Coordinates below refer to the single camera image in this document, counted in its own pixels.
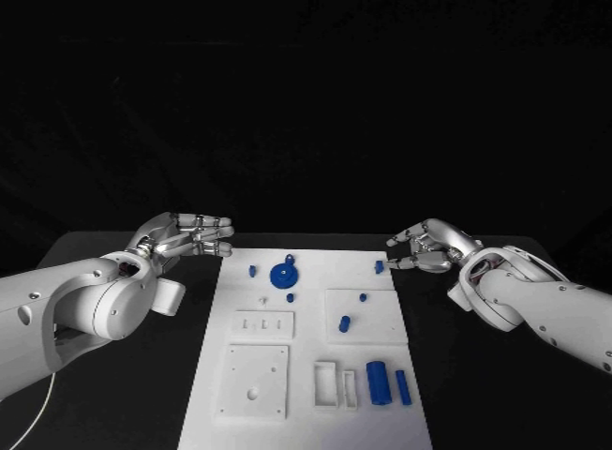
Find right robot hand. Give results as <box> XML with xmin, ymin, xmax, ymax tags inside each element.
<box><xmin>383</xmin><ymin>217</ymin><xmax>483</xmax><ymax>275</ymax></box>

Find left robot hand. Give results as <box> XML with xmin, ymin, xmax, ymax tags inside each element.
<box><xmin>123</xmin><ymin>211</ymin><xmax>234</xmax><ymax>274</ymax></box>

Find white task board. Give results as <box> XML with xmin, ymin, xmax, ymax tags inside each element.
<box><xmin>177</xmin><ymin>247</ymin><xmax>434</xmax><ymax>450</ymax></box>

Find blue gear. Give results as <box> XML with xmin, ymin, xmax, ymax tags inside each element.
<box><xmin>269</xmin><ymin>253</ymin><xmax>301</xmax><ymax>291</ymax></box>

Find thick blue cylinder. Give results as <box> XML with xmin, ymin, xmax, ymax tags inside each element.
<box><xmin>364</xmin><ymin>360</ymin><xmax>393</xmax><ymax>406</ymax></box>

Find thin blue cylinder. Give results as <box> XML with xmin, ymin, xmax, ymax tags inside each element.
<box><xmin>394</xmin><ymin>369</ymin><xmax>413</xmax><ymax>406</ymax></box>

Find white cable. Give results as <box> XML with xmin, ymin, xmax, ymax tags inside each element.
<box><xmin>0</xmin><ymin>370</ymin><xmax>57</xmax><ymax>450</ymax></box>

